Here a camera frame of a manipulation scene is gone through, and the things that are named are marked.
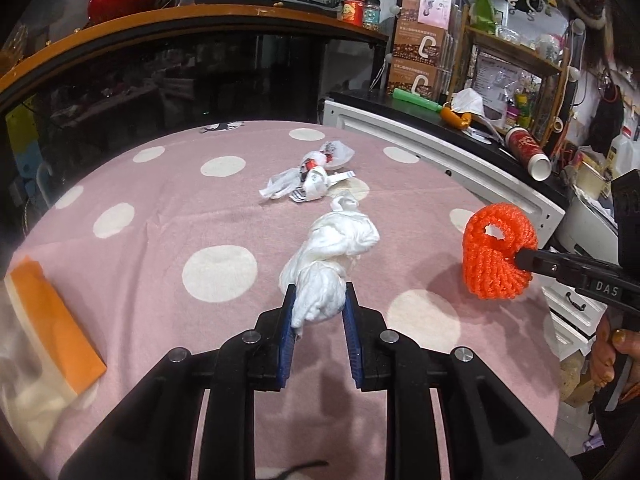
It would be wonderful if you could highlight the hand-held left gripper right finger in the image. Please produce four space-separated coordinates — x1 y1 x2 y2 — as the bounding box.
341 282 585 480

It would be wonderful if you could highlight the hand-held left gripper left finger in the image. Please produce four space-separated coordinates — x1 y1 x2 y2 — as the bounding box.
57 284 301 480

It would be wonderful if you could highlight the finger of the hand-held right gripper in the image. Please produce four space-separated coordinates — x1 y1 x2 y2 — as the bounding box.
514 248 581 292

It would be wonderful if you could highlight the orange knitted ring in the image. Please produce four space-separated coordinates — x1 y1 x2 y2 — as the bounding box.
462 203 540 300

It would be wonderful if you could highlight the white cloth wad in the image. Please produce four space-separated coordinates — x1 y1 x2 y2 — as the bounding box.
278 195 381 332

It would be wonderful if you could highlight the person's right hand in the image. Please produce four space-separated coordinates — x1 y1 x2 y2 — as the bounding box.
589 314 640 392

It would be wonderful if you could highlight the white appliance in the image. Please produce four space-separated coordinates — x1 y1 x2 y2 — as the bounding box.
555 194 622 252

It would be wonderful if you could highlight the white drawer unit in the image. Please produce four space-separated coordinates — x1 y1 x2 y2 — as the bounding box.
541 280 602 362

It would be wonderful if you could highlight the white plastic jug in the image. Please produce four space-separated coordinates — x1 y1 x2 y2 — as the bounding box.
607 134 640 182

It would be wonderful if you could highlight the red paper cup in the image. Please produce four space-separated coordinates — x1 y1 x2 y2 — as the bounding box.
503 126 553 182

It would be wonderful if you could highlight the white cabinet with black top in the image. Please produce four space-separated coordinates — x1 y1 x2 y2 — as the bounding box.
319 91 569 252

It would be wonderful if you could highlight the pink polka dot tablecloth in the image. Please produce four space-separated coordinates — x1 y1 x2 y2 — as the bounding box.
0 120 563 480

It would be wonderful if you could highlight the crumpled white plastic bag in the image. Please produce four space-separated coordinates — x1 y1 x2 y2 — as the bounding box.
258 140 357 204

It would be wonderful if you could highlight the yellow and green toy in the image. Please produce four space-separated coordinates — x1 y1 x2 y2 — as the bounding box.
506 87 538 128

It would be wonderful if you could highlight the orange tool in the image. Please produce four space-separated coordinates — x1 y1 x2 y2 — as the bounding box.
439 105 474 132

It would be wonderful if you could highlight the white face mask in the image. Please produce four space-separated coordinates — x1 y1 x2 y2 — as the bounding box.
449 87 487 122

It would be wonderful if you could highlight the wooden shelf rack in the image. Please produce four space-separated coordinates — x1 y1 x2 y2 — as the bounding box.
461 24 572 157

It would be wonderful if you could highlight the printed paper sheet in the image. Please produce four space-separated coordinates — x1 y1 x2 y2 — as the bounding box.
472 55 521 121

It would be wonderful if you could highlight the brown coffee box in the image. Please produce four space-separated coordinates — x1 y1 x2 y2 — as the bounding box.
392 0 454 69
387 64 445 102

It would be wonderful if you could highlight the orange and clear flat bag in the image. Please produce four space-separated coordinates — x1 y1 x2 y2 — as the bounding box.
0 255 109 413

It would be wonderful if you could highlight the black cabinet with wooden top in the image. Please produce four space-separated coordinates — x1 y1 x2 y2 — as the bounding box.
0 4 391 231

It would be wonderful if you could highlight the red tin can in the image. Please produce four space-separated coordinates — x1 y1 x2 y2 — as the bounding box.
342 0 367 26

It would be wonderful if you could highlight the green roller handle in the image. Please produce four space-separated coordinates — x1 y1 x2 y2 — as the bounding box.
392 88 444 111

